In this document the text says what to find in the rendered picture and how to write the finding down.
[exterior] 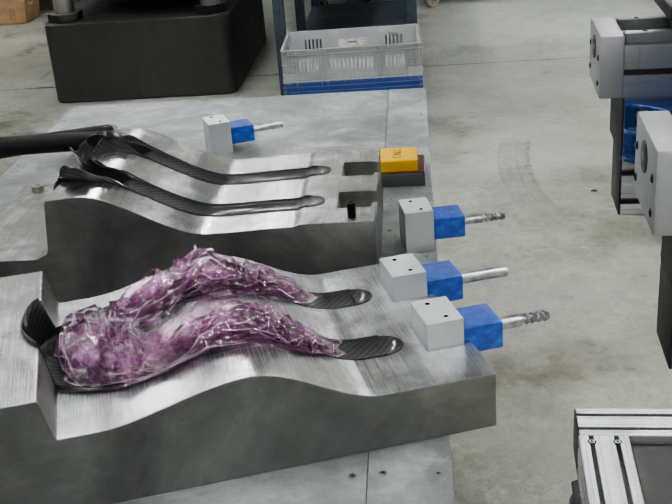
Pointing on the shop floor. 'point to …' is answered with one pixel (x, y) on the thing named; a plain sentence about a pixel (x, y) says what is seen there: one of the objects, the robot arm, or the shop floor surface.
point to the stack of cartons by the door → (18, 11)
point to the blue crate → (354, 85)
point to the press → (152, 47)
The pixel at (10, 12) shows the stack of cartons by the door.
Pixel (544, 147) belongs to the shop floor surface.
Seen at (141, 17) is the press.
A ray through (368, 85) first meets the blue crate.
